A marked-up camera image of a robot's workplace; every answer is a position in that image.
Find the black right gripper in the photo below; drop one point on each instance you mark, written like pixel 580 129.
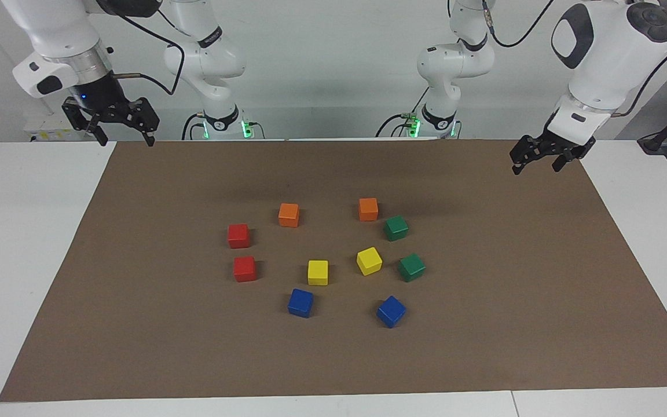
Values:
pixel 102 98

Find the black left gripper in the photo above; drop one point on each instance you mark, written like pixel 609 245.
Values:
pixel 550 145

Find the red wooden cube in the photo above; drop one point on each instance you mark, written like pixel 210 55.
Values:
pixel 238 236
pixel 245 269

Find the green wooden cube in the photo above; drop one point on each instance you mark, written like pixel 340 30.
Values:
pixel 411 267
pixel 396 227

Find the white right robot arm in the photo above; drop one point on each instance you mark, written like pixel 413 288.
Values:
pixel 50 29

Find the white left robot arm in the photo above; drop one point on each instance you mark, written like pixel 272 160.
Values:
pixel 600 58

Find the white box with yellow labels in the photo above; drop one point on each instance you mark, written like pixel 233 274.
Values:
pixel 44 127

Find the orange wooden cube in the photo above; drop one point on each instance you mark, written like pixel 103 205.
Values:
pixel 368 209
pixel 289 215

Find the yellow wooden cube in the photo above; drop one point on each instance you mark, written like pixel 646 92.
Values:
pixel 369 260
pixel 318 272

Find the blue wooden cube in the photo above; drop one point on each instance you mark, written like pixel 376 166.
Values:
pixel 391 311
pixel 300 302

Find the brown table mat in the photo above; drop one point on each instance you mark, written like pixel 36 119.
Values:
pixel 194 347

